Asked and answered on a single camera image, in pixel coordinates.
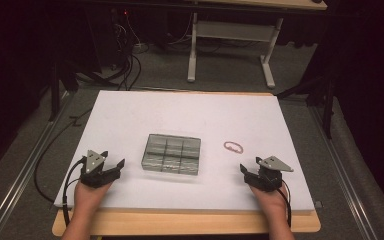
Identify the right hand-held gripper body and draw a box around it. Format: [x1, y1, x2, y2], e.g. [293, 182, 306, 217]
[244, 155, 295, 193]

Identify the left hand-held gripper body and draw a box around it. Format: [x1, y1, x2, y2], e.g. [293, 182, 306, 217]
[79, 149, 121, 189]

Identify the pink braided cord bracelet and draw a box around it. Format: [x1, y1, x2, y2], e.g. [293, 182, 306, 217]
[223, 140, 245, 155]

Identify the clear plastic compartment box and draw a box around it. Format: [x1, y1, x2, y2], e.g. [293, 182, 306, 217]
[141, 133, 202, 177]

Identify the person's left hand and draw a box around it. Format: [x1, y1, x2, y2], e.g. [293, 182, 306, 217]
[73, 181, 113, 214]

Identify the person's right hand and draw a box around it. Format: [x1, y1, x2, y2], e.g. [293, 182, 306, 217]
[249, 184, 290, 215]

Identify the black metal stand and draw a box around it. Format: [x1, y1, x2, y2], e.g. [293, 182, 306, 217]
[47, 58, 81, 123]
[275, 71, 335, 140]

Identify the wooden table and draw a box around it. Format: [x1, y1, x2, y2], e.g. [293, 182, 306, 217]
[51, 89, 322, 238]

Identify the light wooden desk top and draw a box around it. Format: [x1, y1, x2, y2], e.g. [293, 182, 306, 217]
[193, 0, 328, 12]

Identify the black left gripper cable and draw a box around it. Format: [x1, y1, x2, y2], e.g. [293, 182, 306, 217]
[61, 156, 88, 228]

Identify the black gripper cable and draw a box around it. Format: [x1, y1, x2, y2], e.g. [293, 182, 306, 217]
[61, 156, 88, 228]
[277, 179, 293, 228]

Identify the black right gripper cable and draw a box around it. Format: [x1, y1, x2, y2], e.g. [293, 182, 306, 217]
[277, 179, 293, 228]

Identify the black floor cable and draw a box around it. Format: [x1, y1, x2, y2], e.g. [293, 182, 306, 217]
[33, 106, 95, 204]

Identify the metal floor rail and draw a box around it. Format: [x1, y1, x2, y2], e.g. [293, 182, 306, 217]
[0, 91, 76, 240]
[308, 99, 379, 240]

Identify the bundle of black cables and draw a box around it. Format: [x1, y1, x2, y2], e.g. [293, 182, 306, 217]
[111, 9, 143, 92]

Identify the white metal desk frame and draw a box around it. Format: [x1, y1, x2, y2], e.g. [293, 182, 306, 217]
[186, 12, 285, 90]

